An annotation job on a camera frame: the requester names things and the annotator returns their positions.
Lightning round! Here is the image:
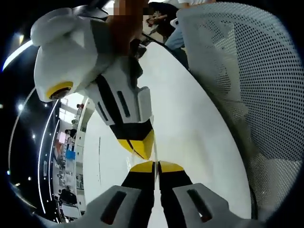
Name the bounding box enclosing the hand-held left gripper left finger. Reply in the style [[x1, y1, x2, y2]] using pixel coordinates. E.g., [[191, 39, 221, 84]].
[[85, 161, 157, 228]]

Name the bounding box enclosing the pink screen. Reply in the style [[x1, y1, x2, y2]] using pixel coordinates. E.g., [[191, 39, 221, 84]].
[[57, 131, 67, 145]]

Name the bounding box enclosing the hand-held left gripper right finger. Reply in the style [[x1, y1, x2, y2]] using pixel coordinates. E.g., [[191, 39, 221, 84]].
[[158, 160, 239, 228]]

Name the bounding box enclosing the white office desk row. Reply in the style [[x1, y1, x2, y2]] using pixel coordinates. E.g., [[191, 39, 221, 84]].
[[53, 96, 97, 225]]

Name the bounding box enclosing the white perforated laundry basket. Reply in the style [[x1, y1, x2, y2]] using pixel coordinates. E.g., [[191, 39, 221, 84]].
[[177, 1, 304, 225]]

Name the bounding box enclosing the person's blue trouser leg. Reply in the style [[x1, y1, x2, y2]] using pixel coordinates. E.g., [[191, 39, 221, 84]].
[[164, 28, 190, 70]]

